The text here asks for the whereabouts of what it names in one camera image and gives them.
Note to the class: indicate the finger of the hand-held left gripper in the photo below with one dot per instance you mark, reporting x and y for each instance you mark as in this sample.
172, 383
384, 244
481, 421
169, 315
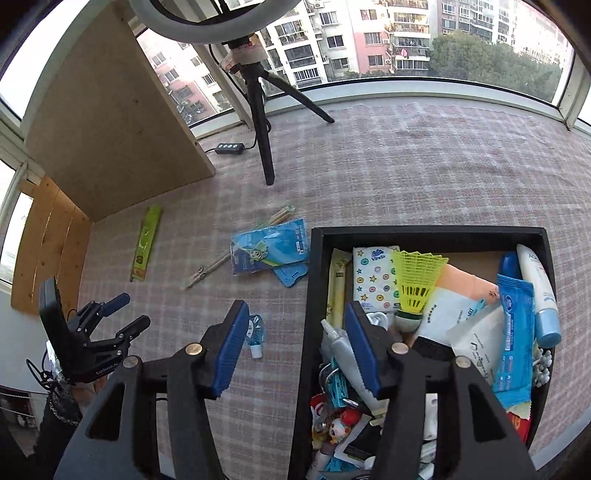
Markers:
134, 327
116, 302

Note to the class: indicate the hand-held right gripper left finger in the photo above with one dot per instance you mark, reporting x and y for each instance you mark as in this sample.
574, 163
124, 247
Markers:
231, 350

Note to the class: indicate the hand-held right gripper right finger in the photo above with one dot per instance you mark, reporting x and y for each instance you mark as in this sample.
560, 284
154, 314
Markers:
362, 350

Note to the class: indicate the small grey tube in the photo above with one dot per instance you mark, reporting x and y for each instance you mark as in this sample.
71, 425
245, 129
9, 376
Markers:
344, 353

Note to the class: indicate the blue plastic clothes clip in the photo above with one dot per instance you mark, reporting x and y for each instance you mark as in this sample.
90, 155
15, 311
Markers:
340, 385

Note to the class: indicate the black container box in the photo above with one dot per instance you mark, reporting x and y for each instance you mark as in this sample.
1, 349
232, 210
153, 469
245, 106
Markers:
308, 323

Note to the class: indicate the white printed packet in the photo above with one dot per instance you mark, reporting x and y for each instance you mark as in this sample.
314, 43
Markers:
478, 344

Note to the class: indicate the white bottle with blue cap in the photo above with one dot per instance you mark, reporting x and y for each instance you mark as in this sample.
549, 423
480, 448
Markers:
540, 295

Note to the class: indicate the person's left forearm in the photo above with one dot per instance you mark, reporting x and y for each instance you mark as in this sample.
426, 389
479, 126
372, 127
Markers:
60, 415

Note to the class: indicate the small blue sanitizer bottle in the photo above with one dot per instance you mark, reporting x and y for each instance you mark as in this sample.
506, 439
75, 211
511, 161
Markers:
254, 334

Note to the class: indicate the green hand cream tube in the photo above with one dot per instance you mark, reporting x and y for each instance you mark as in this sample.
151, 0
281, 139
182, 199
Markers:
145, 242

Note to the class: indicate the yellow star print packet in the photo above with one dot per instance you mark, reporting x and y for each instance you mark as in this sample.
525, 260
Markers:
337, 281

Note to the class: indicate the patterned tissue pack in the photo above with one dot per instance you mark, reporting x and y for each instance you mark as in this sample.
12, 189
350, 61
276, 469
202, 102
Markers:
374, 277

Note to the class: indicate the wooden slat panel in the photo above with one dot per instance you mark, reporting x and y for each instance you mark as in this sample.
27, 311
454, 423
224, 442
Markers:
48, 249

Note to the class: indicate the yellow green shuttlecock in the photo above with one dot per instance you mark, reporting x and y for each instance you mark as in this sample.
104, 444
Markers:
415, 281

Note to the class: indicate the white sachet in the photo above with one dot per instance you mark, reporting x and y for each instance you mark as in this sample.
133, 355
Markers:
443, 311

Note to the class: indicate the blue card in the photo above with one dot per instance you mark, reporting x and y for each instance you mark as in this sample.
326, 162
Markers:
291, 276

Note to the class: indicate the blue card packet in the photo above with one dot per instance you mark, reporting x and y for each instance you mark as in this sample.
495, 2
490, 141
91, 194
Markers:
270, 247

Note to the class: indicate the peach packet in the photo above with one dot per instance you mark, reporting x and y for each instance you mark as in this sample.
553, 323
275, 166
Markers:
464, 280

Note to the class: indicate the blue wet wipe packet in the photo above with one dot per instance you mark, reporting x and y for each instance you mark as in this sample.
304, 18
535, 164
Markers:
515, 341

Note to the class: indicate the blue tube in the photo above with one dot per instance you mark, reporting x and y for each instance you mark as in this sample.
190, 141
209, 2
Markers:
510, 265

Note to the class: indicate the red packet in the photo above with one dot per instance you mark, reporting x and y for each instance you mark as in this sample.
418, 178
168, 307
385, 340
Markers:
521, 424

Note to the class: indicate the light particle board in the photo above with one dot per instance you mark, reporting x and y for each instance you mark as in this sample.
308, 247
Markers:
115, 124

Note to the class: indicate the cotton swab pack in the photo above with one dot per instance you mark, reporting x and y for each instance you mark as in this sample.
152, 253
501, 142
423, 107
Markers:
542, 367

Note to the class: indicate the black inline light controller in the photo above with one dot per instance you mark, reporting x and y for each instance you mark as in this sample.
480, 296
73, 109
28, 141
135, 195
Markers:
230, 147

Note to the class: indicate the black tripod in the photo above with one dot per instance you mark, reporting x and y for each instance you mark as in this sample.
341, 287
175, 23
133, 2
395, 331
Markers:
261, 120

